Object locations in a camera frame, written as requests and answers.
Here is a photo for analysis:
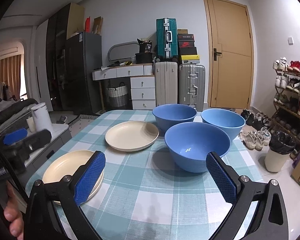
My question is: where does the blue bowl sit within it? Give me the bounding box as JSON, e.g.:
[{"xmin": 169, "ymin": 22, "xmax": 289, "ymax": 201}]
[
  {"xmin": 152, "ymin": 104, "xmax": 197, "ymax": 133},
  {"xmin": 200, "ymin": 108, "xmax": 245, "ymax": 141},
  {"xmin": 165, "ymin": 122, "xmax": 232, "ymax": 173}
]

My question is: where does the teal checked tablecloth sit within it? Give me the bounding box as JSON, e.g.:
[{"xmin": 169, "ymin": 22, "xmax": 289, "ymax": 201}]
[{"xmin": 25, "ymin": 109, "xmax": 266, "ymax": 240}]

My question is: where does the beige hard suitcase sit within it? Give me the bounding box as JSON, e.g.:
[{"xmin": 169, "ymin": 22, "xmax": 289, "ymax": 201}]
[{"xmin": 154, "ymin": 62, "xmax": 178, "ymax": 106}]

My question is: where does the person's left hand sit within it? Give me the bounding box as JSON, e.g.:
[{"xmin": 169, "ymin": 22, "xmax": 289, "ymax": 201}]
[{"xmin": 4, "ymin": 181, "xmax": 24, "ymax": 240}]

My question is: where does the teal hard suitcase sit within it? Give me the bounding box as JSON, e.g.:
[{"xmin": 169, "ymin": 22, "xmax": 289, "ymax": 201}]
[{"xmin": 156, "ymin": 18, "xmax": 178, "ymax": 61}]

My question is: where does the blue bowl front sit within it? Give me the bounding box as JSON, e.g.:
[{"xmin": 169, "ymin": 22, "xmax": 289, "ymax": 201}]
[{"xmin": 165, "ymin": 122, "xmax": 232, "ymax": 173}]

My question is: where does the woven laundry basket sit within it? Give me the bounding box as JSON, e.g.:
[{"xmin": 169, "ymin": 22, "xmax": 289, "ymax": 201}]
[{"xmin": 107, "ymin": 82, "xmax": 129, "ymax": 108}]

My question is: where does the wooden shoe rack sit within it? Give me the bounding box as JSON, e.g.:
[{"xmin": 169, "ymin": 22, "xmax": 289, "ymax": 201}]
[{"xmin": 270, "ymin": 68, "xmax": 300, "ymax": 144}]

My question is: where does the white drawer desk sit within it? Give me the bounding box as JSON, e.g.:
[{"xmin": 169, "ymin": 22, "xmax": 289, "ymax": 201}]
[{"xmin": 92, "ymin": 63, "xmax": 156, "ymax": 110}]

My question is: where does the cream plate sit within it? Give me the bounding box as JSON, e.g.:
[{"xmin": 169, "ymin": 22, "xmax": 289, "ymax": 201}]
[
  {"xmin": 105, "ymin": 121, "xmax": 159, "ymax": 152},
  {"xmin": 42, "ymin": 150, "xmax": 104, "ymax": 203}
]

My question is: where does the grey white side cabinet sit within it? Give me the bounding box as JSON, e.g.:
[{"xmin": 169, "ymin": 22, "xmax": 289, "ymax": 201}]
[{"xmin": 0, "ymin": 114, "xmax": 73, "ymax": 176}]

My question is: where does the white electric kettle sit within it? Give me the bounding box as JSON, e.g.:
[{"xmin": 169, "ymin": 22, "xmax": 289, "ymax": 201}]
[{"xmin": 31, "ymin": 102, "xmax": 54, "ymax": 134}]

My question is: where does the wooden door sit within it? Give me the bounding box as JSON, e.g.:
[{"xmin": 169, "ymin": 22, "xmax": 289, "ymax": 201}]
[{"xmin": 204, "ymin": 0, "xmax": 254, "ymax": 109}]

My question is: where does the white bin with black bag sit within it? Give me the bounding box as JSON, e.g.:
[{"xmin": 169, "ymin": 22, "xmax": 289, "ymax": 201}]
[{"xmin": 264, "ymin": 131, "xmax": 296, "ymax": 173}]

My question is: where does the stack of shoe boxes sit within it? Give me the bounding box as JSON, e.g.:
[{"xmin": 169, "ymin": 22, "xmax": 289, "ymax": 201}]
[{"xmin": 177, "ymin": 29, "xmax": 200, "ymax": 64}]

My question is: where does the black refrigerator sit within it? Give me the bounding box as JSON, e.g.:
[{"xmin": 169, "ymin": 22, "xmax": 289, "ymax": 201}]
[{"xmin": 64, "ymin": 32, "xmax": 102, "ymax": 115}]

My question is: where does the silver hard suitcase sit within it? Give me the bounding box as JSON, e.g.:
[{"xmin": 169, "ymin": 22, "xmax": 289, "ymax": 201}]
[{"xmin": 178, "ymin": 64, "xmax": 205, "ymax": 112}]

